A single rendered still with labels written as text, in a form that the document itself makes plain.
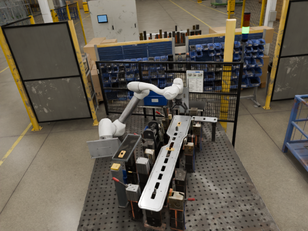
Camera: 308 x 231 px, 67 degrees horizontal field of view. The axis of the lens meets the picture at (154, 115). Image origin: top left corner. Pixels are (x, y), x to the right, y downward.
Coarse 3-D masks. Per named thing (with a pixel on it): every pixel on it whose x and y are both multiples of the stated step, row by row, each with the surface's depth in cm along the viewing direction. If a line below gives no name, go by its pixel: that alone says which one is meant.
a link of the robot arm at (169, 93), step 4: (140, 84) 264; (144, 84) 263; (148, 84) 260; (152, 84) 259; (140, 88) 265; (144, 88) 264; (148, 88) 261; (152, 88) 252; (156, 88) 245; (168, 88) 231; (172, 88) 230; (176, 88) 232; (156, 92) 243; (160, 92) 238; (164, 92) 233; (168, 92) 226; (172, 92) 227; (176, 92) 231; (164, 96) 236; (168, 96) 227; (172, 96) 227
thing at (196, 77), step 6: (186, 72) 292; (192, 72) 289; (198, 72) 287; (186, 78) 295; (192, 78) 293; (198, 78) 291; (186, 84) 299; (192, 84) 297; (198, 84) 295; (192, 90) 301; (198, 90) 299
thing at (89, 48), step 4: (92, 40) 696; (96, 40) 691; (100, 40) 686; (104, 40) 681; (108, 40) 677; (112, 40) 672; (116, 40) 684; (88, 44) 650; (92, 44) 646; (84, 48) 627; (88, 48) 627; (92, 48) 626; (84, 52) 633; (88, 52) 632; (92, 52) 632; (92, 56) 638
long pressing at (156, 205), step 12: (180, 120) 274; (168, 132) 254; (180, 132) 252; (168, 144) 235; (180, 144) 235; (156, 168) 207; (168, 168) 206; (156, 180) 195; (168, 180) 194; (144, 192) 184; (156, 192) 184; (144, 204) 175; (156, 204) 174
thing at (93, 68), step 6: (84, 54) 562; (84, 60) 513; (90, 60) 562; (90, 66) 554; (96, 72) 531; (96, 78) 522; (90, 84) 553; (96, 84) 529; (96, 90) 536; (96, 96) 543; (102, 96) 545; (108, 102) 554
